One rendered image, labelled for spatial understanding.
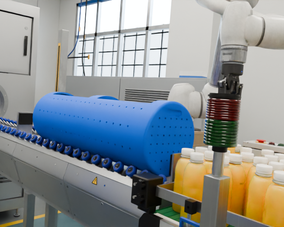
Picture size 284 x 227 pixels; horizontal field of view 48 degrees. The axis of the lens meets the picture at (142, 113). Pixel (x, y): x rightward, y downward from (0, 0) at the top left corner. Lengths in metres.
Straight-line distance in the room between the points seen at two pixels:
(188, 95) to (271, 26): 0.77
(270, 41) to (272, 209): 0.60
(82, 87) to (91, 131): 2.70
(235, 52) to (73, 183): 0.87
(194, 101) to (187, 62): 2.35
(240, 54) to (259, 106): 2.85
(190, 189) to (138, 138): 0.29
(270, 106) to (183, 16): 1.58
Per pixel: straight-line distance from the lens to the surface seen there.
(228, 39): 1.14
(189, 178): 0.91
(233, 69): 1.13
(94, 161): 1.36
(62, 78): 2.50
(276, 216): 0.80
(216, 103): 0.60
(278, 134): 3.89
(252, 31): 1.15
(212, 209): 0.65
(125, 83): 3.44
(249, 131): 4.01
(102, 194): 1.30
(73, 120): 1.45
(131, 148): 1.14
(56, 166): 1.62
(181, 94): 1.80
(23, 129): 2.25
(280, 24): 1.20
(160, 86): 3.11
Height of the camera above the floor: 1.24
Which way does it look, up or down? 3 degrees down
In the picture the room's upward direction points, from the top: 4 degrees clockwise
